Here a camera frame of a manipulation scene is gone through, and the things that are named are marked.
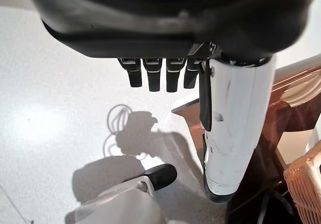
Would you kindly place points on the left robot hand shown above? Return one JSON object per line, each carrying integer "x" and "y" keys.
{"x": 150, "y": 20}

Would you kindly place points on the left silver robot leg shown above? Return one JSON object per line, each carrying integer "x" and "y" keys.
{"x": 118, "y": 204}

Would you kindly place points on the wicker laundry basket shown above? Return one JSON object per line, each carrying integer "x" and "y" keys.
{"x": 306, "y": 183}

